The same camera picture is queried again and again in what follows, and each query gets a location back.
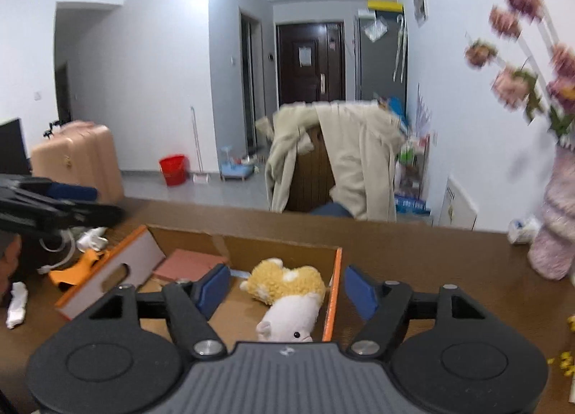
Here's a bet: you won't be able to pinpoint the pink suitcase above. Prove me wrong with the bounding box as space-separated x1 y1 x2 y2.
31 121 125 204

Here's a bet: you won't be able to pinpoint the white mop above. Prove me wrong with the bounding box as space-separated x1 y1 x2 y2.
190 106 210 184

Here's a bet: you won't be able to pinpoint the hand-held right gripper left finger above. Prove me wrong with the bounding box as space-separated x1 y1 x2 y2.
74 263 232 360

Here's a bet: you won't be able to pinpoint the brown wooden chair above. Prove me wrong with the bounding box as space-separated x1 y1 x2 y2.
286 126 352 213

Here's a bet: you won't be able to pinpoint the small white bottle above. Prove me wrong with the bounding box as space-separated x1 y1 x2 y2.
507 215 542 245

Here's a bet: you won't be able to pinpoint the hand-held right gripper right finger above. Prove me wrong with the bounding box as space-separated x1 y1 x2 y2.
344 265 499 358

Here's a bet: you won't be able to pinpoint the grey refrigerator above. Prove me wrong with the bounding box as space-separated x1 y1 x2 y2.
354 10 408 105

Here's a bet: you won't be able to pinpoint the blue jeans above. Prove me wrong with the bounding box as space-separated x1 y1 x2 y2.
309 202 354 219

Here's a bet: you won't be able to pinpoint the blue pet feeder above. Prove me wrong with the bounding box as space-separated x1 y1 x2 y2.
219 147 255 182

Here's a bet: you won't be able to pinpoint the yellow fallen petals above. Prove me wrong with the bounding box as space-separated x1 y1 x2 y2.
547 350 575 380

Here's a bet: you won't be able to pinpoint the pink flat block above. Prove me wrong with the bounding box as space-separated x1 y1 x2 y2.
153 249 229 284

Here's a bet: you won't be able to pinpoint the cluttered storage rack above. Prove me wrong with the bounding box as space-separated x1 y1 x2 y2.
377 97 433 217

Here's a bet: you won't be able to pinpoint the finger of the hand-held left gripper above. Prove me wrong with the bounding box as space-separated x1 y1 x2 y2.
0 175 98 203
0 198 127 234

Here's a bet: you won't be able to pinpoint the white crumpled cloth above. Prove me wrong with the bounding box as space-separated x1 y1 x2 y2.
76 226 109 252

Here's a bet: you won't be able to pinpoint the orange-edged cardboard box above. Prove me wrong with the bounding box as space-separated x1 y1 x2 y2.
55 224 343 344

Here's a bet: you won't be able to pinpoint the red bucket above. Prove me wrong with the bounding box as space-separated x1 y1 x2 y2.
159 154 188 187

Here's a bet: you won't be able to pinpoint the clear plastic bag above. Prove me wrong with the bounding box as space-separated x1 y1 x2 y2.
362 16 387 42

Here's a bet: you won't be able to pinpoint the white cable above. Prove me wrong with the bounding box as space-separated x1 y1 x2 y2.
38 230 76 274

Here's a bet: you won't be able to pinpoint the pink ceramic vase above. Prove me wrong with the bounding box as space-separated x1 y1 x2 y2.
527 140 575 281

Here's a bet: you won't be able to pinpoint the orange plastic holder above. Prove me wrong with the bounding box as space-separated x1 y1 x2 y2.
48 249 109 295

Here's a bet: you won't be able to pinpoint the beige coat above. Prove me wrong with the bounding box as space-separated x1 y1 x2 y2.
255 101 406 222

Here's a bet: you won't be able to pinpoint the white flat panel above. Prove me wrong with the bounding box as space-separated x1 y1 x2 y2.
439 175 478 231

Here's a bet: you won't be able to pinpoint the person's left hand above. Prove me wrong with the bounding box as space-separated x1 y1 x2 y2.
0 236 22 291

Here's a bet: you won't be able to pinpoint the black monitor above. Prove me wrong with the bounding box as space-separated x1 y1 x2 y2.
0 118 32 176

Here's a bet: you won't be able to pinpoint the yellow and white plush dog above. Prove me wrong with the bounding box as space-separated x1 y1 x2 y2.
239 258 327 344

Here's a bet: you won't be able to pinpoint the dark brown entrance door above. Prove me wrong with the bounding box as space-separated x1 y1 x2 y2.
275 22 347 106

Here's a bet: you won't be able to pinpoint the white folded umbrella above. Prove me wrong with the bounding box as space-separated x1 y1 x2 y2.
392 14 408 83

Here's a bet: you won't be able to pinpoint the dried pink rose bouquet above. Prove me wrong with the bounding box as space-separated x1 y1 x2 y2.
464 0 575 142

